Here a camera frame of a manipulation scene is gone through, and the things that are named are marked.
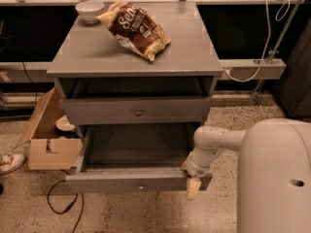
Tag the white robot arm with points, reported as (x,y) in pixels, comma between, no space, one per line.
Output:
(273,174)

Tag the metal tripod pole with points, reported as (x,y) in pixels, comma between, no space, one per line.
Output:
(272,52)

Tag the white plate in box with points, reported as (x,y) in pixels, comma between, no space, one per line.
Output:
(63,124)

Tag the white ceramic bowl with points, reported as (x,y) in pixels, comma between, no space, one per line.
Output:
(90,10)

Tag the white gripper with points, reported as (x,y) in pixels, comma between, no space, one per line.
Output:
(198,170)

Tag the red white sneaker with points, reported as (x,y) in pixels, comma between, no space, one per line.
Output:
(10,162)

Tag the grey drawer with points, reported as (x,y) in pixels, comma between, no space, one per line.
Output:
(119,158)
(136,110)

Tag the dark cabinet at right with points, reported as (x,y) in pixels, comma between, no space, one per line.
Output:
(294,88)

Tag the grey drawer cabinet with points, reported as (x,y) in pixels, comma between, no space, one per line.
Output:
(100,82)

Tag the brown snack bag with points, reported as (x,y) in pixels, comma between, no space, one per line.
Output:
(135,29)

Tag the grey top drawer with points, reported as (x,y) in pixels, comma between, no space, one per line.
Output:
(136,110)

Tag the open cardboard box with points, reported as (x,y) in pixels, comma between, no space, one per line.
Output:
(48,148)

